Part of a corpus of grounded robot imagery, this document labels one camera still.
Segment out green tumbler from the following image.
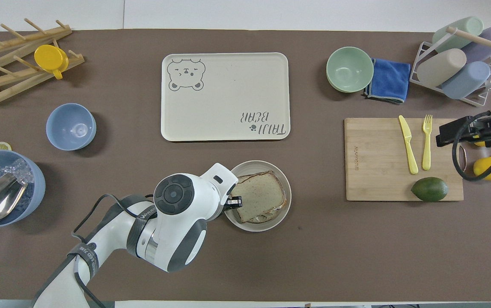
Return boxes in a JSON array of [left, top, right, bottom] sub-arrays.
[[432, 16, 484, 53]]

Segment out blue tumbler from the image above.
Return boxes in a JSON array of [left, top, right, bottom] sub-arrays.
[[441, 61, 491, 100]]

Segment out blue cloth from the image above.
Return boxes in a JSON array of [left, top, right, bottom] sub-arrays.
[[364, 58, 412, 104]]

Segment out cream tray with bear print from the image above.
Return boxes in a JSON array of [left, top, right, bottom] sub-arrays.
[[161, 52, 291, 142]]

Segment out yellow cup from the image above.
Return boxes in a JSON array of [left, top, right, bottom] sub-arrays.
[[34, 44, 69, 80]]

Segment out yellow plastic knife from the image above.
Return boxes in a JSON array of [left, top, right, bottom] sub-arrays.
[[398, 115, 419, 175]]

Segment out yellow plastic fork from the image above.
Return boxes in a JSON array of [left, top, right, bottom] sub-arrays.
[[422, 114, 434, 171]]

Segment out green avocado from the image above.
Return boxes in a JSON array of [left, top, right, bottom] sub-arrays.
[[411, 177, 449, 202]]

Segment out clear ice cubes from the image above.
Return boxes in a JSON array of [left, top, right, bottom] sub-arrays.
[[0, 158, 35, 185]]

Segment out white wire cup rack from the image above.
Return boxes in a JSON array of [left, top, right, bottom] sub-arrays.
[[409, 31, 491, 107]]

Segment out sandwich base with filling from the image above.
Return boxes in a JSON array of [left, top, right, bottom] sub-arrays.
[[242, 204, 288, 224]]

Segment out wooden cutting board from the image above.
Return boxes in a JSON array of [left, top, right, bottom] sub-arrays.
[[344, 117, 464, 202]]

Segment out blue bowl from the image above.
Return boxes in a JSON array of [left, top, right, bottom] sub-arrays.
[[46, 103, 97, 151]]

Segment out blue bucket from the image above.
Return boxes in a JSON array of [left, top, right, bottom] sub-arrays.
[[0, 150, 46, 228]]

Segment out green bowl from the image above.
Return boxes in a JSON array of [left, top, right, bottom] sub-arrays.
[[326, 46, 375, 93]]

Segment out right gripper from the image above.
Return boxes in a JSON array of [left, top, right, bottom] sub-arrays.
[[469, 116, 491, 145]]

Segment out bread slice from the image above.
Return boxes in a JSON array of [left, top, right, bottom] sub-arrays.
[[232, 171, 288, 223]]

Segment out round grey plate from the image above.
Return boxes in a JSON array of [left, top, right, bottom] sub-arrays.
[[223, 160, 292, 232]]

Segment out beige tumbler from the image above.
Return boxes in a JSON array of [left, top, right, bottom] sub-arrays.
[[417, 48, 467, 89]]

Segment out wooden dish rack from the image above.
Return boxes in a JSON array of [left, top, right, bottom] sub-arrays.
[[0, 18, 86, 105]]

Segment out wooden rod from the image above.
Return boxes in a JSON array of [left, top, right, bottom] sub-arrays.
[[446, 26, 491, 57]]

